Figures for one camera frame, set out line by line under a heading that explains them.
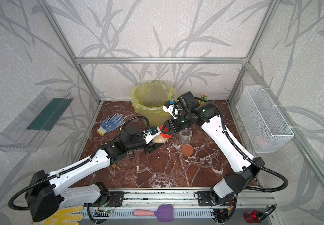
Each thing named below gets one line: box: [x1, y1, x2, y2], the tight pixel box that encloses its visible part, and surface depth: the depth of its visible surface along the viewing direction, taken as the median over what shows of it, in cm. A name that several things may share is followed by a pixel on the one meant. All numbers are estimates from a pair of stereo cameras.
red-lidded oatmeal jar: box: [152, 133, 172, 144], surface depth 67 cm
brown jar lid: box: [181, 143, 194, 157], surface depth 93 cm
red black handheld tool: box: [243, 204, 277, 224], surface depth 62 cm
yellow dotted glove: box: [43, 205, 84, 225], surface depth 69 cm
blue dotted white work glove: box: [96, 112, 126, 136], surface depth 107 cm
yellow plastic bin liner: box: [131, 80, 177, 128], surface depth 95 cm
